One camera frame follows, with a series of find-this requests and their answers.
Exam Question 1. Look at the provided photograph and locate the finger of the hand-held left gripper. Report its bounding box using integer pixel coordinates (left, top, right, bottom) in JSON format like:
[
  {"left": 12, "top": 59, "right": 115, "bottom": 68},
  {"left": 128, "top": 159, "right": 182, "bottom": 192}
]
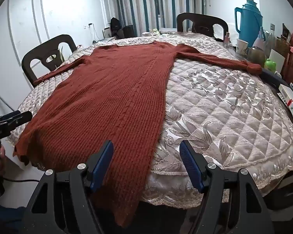
[
  {"left": 0, "top": 110, "right": 21, "bottom": 124},
  {"left": 0, "top": 111, "right": 33, "bottom": 129}
]

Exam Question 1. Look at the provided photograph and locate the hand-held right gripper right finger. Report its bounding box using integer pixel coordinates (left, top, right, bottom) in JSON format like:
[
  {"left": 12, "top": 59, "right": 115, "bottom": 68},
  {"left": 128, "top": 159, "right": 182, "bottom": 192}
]
[{"left": 179, "top": 140, "right": 275, "bottom": 234}]

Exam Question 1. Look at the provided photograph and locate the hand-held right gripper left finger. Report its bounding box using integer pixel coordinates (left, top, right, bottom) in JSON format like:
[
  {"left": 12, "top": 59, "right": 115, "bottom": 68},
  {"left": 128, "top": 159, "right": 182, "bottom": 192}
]
[{"left": 22, "top": 140, "right": 114, "bottom": 234}]

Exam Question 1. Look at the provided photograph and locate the rust red knit sweater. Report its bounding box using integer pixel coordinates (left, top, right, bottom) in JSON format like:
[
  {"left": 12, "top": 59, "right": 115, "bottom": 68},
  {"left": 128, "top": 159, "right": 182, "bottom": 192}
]
[{"left": 13, "top": 41, "right": 263, "bottom": 229}]

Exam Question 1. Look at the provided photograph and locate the person's left forearm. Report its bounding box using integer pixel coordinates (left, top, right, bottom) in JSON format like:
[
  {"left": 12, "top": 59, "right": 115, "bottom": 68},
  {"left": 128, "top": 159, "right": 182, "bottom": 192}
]
[{"left": 0, "top": 195, "right": 26, "bottom": 234}]

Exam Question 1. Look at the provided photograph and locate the person's left hand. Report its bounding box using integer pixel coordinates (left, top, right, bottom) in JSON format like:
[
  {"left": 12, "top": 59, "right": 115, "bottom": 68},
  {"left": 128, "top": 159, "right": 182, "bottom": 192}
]
[{"left": 0, "top": 144, "right": 8, "bottom": 176}]

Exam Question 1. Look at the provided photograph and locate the dark brown chair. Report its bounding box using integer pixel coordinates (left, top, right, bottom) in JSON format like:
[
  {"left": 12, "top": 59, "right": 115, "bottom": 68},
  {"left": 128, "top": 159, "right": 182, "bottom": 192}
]
[
  {"left": 176, "top": 13, "right": 229, "bottom": 42},
  {"left": 21, "top": 35, "right": 77, "bottom": 87}
]

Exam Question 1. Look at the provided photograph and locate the beige quilted blanket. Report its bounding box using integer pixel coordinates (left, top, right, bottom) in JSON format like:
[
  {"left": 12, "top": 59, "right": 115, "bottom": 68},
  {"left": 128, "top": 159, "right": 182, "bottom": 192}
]
[{"left": 6, "top": 33, "right": 293, "bottom": 209}]

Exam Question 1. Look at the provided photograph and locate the white cabinet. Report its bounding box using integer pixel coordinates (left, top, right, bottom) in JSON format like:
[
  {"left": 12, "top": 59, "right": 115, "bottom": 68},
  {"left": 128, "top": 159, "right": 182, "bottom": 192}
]
[{"left": 103, "top": 27, "right": 116, "bottom": 41}]

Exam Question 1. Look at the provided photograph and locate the white flat box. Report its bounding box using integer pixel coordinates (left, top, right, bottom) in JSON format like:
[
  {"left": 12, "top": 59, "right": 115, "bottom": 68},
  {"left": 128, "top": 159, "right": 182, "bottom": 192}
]
[{"left": 277, "top": 83, "right": 293, "bottom": 121}]

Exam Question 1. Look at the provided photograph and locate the green baby bottle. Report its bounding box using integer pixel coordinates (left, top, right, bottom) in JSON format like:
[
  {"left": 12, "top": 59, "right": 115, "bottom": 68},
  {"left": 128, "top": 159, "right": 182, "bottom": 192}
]
[{"left": 264, "top": 58, "right": 277, "bottom": 73}]

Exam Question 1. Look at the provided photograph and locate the black backpack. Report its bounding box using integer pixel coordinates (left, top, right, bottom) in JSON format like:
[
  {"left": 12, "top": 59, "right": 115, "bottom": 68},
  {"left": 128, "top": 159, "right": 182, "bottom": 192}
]
[{"left": 111, "top": 18, "right": 122, "bottom": 38}]

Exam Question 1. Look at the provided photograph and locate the white mug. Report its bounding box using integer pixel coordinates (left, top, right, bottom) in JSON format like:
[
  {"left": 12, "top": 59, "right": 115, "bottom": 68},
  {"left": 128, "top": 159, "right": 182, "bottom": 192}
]
[{"left": 236, "top": 38, "right": 249, "bottom": 55}]

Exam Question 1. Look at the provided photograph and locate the black box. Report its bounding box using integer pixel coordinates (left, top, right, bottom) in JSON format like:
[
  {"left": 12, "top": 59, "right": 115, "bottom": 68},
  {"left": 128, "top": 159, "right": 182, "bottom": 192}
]
[{"left": 123, "top": 26, "right": 135, "bottom": 38}]

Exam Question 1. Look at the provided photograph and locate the white card box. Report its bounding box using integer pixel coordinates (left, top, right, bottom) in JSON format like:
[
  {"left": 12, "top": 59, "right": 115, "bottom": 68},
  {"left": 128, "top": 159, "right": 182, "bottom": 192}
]
[{"left": 269, "top": 49, "right": 286, "bottom": 75}]

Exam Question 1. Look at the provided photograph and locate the white spray bottle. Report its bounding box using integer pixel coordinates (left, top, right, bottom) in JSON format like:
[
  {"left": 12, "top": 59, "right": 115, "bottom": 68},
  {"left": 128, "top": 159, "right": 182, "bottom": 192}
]
[{"left": 253, "top": 26, "right": 266, "bottom": 50}]

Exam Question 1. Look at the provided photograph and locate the clear glass bottle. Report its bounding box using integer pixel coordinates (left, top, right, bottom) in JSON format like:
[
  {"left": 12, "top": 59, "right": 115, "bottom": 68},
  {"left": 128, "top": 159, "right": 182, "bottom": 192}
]
[{"left": 267, "top": 24, "right": 276, "bottom": 54}]

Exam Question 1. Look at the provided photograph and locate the blue bag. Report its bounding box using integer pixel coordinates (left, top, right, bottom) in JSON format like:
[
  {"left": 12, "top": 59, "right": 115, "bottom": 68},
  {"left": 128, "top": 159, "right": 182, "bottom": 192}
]
[{"left": 235, "top": 0, "right": 263, "bottom": 48}]

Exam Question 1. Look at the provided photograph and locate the striped blue beige curtain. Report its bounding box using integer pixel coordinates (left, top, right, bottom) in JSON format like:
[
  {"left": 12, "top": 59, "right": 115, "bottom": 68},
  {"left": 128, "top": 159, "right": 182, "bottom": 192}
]
[{"left": 109, "top": 0, "right": 205, "bottom": 38}]

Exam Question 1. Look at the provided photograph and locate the black cable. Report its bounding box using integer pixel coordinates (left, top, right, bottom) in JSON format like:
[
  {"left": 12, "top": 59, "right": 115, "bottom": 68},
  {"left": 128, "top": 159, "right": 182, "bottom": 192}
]
[{"left": 4, "top": 178, "right": 41, "bottom": 183}]

